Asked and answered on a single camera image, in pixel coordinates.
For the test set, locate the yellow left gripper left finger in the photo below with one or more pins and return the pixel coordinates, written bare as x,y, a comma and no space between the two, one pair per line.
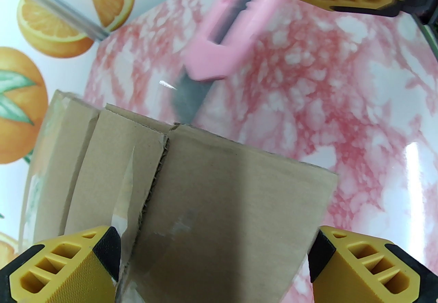
61,271

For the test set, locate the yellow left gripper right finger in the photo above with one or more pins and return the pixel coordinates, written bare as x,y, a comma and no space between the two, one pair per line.
369,274

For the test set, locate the pink utility knife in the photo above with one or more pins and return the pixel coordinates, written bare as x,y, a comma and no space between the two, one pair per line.
219,58

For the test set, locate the brown cardboard express box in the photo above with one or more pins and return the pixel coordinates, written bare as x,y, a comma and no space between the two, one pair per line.
222,199

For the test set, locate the aluminium corner post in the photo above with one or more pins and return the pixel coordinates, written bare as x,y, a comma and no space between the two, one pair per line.
51,0

